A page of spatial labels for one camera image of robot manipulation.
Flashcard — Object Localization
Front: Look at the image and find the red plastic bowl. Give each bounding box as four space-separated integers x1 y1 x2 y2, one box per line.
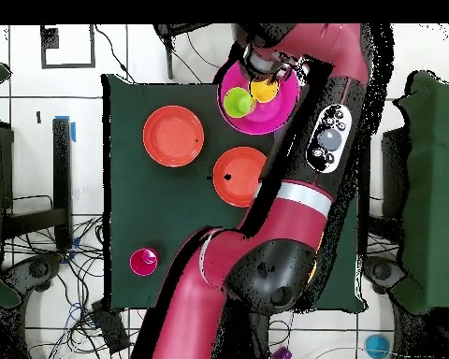
211 146 268 209
142 105 206 168

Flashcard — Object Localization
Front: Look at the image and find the green plastic cup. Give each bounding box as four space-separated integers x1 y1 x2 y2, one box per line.
223 86 257 120

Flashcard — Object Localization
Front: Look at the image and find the pink plastic bowl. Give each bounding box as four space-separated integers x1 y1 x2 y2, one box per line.
215 59 301 136

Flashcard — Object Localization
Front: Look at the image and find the yellow plastic cup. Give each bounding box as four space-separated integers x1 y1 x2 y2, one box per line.
249 79 280 105

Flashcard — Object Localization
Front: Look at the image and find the dark green tablecloth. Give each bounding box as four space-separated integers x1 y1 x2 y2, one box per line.
101 73 369 314

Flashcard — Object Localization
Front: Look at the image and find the red plastic cup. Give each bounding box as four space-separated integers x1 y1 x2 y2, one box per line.
129 247 159 277

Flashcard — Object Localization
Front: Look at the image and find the grey tripod leg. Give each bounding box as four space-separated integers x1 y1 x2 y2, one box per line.
165 36 176 80

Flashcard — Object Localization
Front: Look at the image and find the blue tape strip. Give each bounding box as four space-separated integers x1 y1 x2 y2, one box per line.
54 115 77 143

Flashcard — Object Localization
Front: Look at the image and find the black metal stand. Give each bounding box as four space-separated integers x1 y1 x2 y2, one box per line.
1 117 74 251
366 124 411 259

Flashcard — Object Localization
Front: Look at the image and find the black power strip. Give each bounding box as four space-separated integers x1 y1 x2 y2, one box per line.
90 298 131 354

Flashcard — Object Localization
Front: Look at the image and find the blue round object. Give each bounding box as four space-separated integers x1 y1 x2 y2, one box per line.
365 334 392 359

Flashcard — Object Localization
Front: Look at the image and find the black cable tangle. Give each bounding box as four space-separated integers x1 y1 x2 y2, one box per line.
1 214 151 359

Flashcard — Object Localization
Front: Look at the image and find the black square floor frame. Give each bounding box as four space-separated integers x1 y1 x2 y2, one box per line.
39 24 97 70

